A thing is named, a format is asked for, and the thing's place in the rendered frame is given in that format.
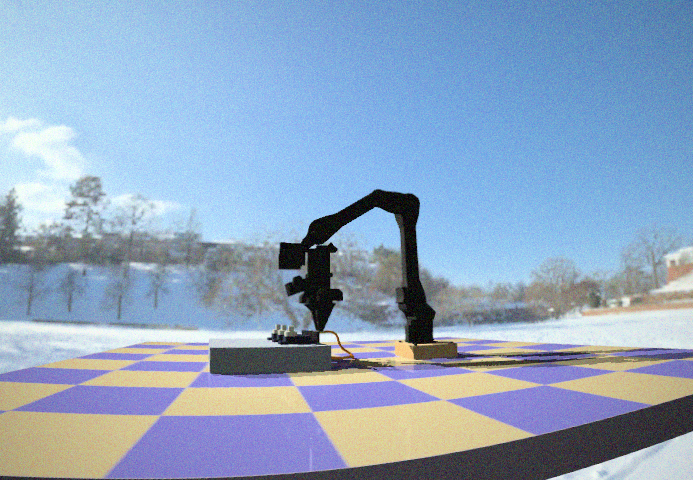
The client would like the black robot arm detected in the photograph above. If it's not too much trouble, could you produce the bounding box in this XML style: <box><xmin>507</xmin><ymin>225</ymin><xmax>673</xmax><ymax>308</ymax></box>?
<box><xmin>279</xmin><ymin>189</ymin><xmax>436</xmax><ymax>344</ymax></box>

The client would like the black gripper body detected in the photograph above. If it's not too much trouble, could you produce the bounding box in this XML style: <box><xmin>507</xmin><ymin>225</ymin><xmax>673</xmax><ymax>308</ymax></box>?
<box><xmin>298</xmin><ymin>268</ymin><xmax>343</xmax><ymax>304</ymax></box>

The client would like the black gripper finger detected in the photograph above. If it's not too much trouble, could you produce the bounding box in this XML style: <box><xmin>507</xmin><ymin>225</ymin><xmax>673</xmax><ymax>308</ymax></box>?
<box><xmin>303</xmin><ymin>304</ymin><xmax>318</xmax><ymax>331</ymax></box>
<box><xmin>309</xmin><ymin>303</ymin><xmax>336</xmax><ymax>332</ymax></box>

